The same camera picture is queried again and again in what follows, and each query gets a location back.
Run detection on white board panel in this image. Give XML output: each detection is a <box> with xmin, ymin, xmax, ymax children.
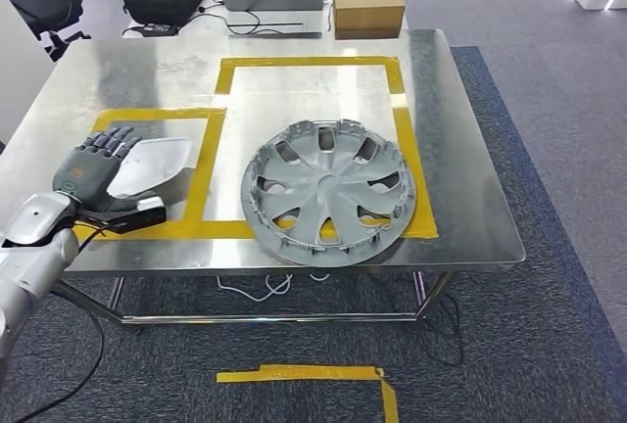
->
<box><xmin>0</xmin><ymin>0</ymin><xmax>54</xmax><ymax>146</ymax></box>

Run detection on large yellow tape rectangle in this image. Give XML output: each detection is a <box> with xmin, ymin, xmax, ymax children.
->
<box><xmin>214</xmin><ymin>55</ymin><xmax>439</xmax><ymax>242</ymax></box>

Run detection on small yellow tape rectangle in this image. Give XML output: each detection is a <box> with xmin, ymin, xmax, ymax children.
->
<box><xmin>73</xmin><ymin>106</ymin><xmax>256</xmax><ymax>243</ymax></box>

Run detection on black office chair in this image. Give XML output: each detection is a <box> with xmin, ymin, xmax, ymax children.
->
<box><xmin>4</xmin><ymin>0</ymin><xmax>91</xmax><ymax>62</ymax></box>

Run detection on silver wheel hubcap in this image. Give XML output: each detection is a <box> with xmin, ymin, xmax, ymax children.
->
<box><xmin>239</xmin><ymin>117</ymin><xmax>419</xmax><ymax>270</ymax></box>

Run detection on white desk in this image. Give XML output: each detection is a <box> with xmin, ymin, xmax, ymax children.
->
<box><xmin>122</xmin><ymin>0</ymin><xmax>408</xmax><ymax>40</ymax></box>

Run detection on yellow floor tape outline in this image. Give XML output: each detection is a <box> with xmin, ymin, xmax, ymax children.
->
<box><xmin>216</xmin><ymin>364</ymin><xmax>400</xmax><ymax>423</ymax></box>

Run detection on steel workbench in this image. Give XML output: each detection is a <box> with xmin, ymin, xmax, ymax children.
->
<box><xmin>0</xmin><ymin>29</ymin><xmax>527</xmax><ymax>331</ymax></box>

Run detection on white curved plastic part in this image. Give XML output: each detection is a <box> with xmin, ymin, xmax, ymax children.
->
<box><xmin>107</xmin><ymin>137</ymin><xmax>193</xmax><ymax>200</ymax></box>

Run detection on black power adapter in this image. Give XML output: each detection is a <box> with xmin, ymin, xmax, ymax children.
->
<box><xmin>128</xmin><ymin>22</ymin><xmax>178</xmax><ymax>38</ymax></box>

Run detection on black cables under workbench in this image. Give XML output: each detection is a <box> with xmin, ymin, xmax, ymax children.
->
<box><xmin>372</xmin><ymin>270</ymin><xmax>465</xmax><ymax>369</ymax></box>

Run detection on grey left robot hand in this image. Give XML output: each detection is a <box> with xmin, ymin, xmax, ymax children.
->
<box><xmin>52</xmin><ymin>125</ymin><xmax>165</xmax><ymax>215</ymax></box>

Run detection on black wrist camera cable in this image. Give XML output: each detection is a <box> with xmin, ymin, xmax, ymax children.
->
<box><xmin>14</xmin><ymin>225</ymin><xmax>107</xmax><ymax>423</ymax></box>

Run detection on brown cardboard box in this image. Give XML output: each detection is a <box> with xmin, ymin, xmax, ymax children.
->
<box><xmin>332</xmin><ymin>0</ymin><xmax>406</xmax><ymax>40</ymax></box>

